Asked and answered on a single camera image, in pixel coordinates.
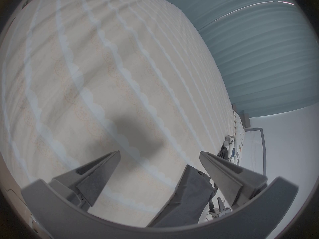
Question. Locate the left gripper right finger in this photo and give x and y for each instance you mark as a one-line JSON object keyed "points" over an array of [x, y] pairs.
{"points": [[224, 178]]}

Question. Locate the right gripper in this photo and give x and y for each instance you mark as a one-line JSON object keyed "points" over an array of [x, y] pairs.
{"points": [[219, 211]]}

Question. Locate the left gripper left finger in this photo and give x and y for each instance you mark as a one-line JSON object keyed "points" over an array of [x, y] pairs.
{"points": [[94, 180]]}

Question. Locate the black T-shirt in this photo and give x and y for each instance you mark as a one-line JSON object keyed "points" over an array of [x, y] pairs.
{"points": [[189, 198]]}

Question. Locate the pile of clothes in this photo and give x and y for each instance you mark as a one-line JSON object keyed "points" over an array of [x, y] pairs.
{"points": [[231, 148]]}

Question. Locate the bed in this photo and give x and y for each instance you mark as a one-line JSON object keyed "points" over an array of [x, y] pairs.
{"points": [[99, 71]]}

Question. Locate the black satin garment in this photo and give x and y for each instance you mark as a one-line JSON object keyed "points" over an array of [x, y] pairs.
{"points": [[223, 152]]}

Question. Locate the white printed pillow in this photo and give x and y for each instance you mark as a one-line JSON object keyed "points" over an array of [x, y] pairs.
{"points": [[239, 133]]}

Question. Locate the grey bedside table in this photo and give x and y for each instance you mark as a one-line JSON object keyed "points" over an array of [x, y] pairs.
{"points": [[243, 114]]}

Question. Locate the blue-green curtain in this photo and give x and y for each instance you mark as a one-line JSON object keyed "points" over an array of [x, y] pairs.
{"points": [[199, 6], [261, 58]]}

